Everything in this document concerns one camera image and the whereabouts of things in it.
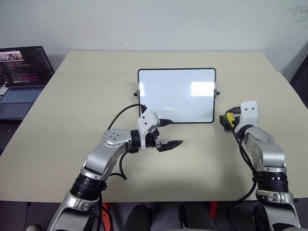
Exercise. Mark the black-framed tabletop whiteboard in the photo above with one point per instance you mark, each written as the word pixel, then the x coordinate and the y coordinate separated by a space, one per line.
pixel 178 96

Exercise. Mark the dark furniture piece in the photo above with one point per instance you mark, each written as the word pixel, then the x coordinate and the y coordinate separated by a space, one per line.
pixel 300 79

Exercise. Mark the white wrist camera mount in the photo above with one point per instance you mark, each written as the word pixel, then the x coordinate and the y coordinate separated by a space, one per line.
pixel 249 113
pixel 146 120

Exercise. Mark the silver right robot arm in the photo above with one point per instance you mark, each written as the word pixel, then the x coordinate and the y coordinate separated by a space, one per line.
pixel 272 154

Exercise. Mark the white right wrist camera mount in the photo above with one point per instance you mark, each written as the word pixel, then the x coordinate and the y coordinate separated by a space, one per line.
pixel 249 113

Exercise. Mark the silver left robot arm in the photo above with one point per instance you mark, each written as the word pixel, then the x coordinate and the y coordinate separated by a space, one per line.
pixel 113 138

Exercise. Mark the orange robot part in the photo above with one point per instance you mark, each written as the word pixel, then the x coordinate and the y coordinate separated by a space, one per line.
pixel 106 216

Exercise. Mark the dark rounded shape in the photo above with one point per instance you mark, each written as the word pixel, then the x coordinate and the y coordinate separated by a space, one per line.
pixel 139 217

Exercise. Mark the yellow and black eraser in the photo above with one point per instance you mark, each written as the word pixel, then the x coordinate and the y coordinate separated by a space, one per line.
pixel 231 118

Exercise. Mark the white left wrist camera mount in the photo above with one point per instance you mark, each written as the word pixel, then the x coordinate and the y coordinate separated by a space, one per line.
pixel 146 120

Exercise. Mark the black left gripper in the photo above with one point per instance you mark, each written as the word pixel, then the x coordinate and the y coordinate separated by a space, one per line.
pixel 151 140

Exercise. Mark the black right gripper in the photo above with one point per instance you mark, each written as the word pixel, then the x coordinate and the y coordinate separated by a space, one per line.
pixel 237 119

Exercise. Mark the open blue laptop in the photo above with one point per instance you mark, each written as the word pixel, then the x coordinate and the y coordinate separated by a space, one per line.
pixel 21 65

